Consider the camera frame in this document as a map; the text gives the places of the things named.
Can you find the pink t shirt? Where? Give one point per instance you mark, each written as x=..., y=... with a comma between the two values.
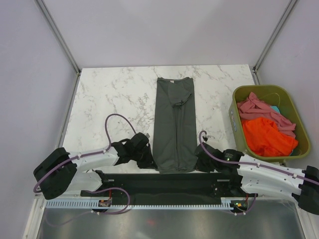
x=253, y=108

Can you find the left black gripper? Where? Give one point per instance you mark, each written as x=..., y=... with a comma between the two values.
x=149, y=162

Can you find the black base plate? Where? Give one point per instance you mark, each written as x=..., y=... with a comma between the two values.
x=168, y=189

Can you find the dark grey t shirt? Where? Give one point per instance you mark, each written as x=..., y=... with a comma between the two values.
x=175, y=134

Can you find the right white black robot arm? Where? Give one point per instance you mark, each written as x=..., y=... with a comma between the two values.
x=252, y=176

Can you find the orange t shirt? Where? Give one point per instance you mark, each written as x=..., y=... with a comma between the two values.
x=264, y=139

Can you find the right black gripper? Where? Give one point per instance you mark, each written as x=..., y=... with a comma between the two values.
x=199, y=167

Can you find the left aluminium frame post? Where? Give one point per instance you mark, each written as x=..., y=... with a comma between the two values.
x=57, y=34

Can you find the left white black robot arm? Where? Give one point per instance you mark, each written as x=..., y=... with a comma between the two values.
x=62, y=171

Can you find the teal cloth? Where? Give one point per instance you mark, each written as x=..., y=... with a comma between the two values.
x=276, y=109

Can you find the olive green plastic bin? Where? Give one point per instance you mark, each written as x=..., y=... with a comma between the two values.
x=274, y=96

